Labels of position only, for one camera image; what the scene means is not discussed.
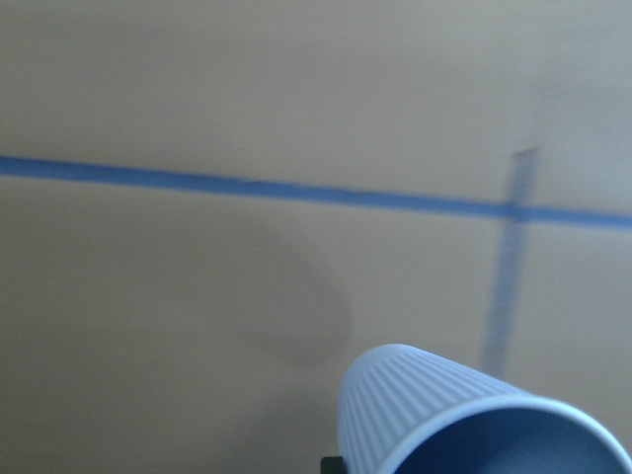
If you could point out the blue ribbed cup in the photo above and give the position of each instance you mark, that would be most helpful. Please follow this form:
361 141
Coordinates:
404 410

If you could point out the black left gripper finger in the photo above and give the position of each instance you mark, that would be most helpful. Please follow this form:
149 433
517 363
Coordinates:
332 465

